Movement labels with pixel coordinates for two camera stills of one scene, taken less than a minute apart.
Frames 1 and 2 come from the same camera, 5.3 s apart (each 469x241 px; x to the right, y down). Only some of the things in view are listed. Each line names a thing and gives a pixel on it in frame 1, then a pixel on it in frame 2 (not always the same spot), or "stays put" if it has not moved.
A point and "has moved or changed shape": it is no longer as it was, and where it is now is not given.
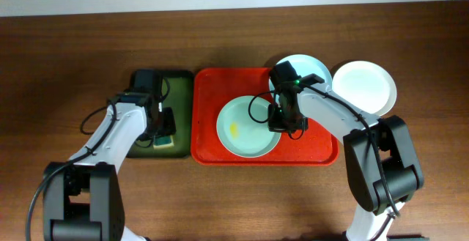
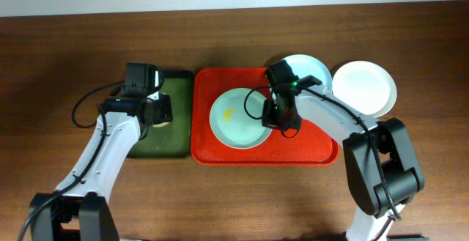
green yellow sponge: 163,142 has moved or changed shape
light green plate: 242,127 has moved or changed shape
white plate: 368,86 stays put
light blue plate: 305,65 stays put
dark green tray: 180,99 stays put
